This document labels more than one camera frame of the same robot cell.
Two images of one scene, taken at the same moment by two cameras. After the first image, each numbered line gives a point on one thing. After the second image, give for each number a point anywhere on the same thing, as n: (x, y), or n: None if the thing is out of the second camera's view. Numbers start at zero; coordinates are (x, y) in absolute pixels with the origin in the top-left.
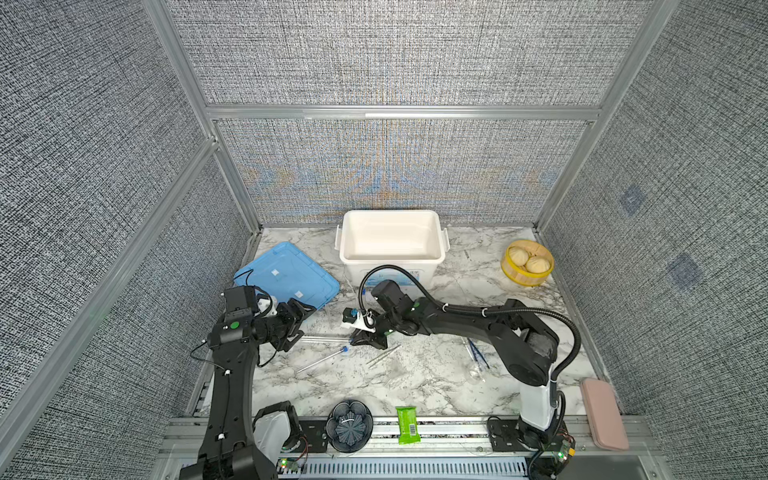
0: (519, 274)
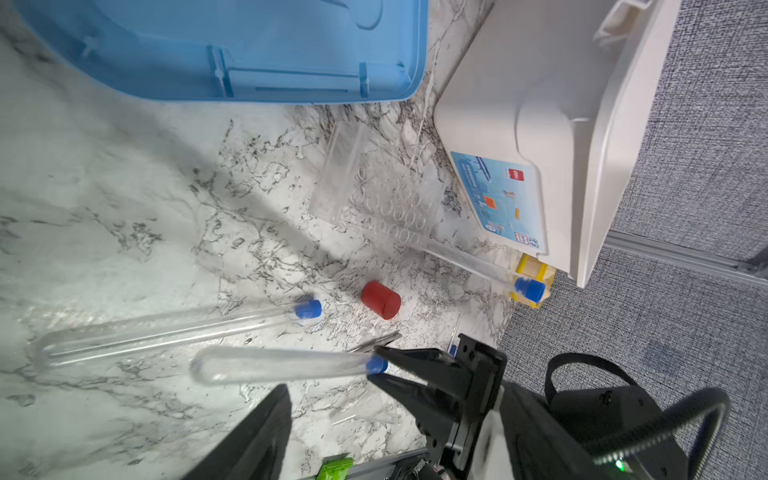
0: (537, 270)
